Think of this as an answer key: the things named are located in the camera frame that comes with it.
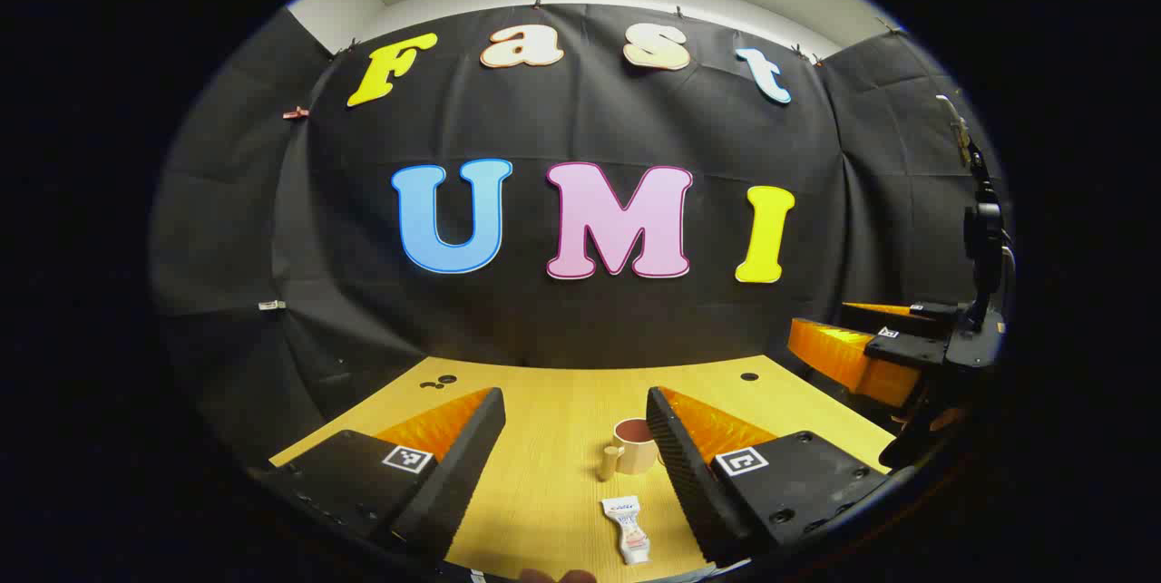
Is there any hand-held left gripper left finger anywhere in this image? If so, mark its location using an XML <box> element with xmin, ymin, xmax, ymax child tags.
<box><xmin>249</xmin><ymin>386</ymin><xmax>507</xmax><ymax>566</ymax></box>

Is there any beige cup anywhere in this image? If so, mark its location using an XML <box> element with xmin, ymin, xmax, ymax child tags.
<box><xmin>598</xmin><ymin>417</ymin><xmax>660</xmax><ymax>482</ymax></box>

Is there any white toothpaste tube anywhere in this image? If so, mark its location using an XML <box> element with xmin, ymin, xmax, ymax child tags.
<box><xmin>601</xmin><ymin>495</ymin><xmax>652</xmax><ymax>566</ymax></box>

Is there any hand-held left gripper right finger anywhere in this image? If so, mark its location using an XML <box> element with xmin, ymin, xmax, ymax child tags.
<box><xmin>646</xmin><ymin>386</ymin><xmax>894</xmax><ymax>566</ymax></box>

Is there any black backdrop cloth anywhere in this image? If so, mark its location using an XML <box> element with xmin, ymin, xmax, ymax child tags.
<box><xmin>150</xmin><ymin>3</ymin><xmax>1012</xmax><ymax>466</ymax></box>

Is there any wooden desktop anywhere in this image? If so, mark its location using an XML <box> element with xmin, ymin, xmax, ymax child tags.
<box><xmin>269</xmin><ymin>355</ymin><xmax>899</xmax><ymax>583</ymax></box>

